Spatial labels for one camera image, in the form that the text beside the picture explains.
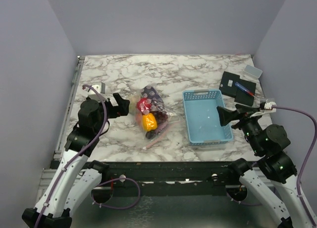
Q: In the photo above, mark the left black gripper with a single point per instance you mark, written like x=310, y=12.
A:
x=122, y=109

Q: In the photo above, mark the clear plastic lid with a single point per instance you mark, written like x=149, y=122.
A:
x=252, y=72

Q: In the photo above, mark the yellow bell pepper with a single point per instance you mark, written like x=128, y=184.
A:
x=149, y=122

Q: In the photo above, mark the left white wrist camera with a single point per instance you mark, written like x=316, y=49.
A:
x=96, y=91

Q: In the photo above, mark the red grape bunch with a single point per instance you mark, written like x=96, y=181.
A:
x=161, y=117

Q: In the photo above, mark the aluminium side rail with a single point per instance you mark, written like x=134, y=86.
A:
x=74, y=86

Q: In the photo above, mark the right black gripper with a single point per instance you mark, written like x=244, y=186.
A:
x=226, y=115

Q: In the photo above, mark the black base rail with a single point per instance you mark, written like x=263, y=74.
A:
x=168, y=178

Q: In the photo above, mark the red tomato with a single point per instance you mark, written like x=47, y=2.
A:
x=144, y=105

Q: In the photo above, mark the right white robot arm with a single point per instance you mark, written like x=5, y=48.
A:
x=289, y=207

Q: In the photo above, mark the blue red screwdriver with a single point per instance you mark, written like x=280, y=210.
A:
x=245, y=90

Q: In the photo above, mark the small purple eggplant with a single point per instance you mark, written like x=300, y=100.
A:
x=153, y=133

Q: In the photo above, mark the light blue plastic basket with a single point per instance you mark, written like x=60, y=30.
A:
x=202, y=119

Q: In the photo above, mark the clear pink zip bag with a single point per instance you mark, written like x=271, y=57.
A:
x=173, y=119

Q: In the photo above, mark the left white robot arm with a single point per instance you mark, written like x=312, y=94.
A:
x=64, y=194

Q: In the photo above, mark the green cabbage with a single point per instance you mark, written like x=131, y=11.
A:
x=133, y=102

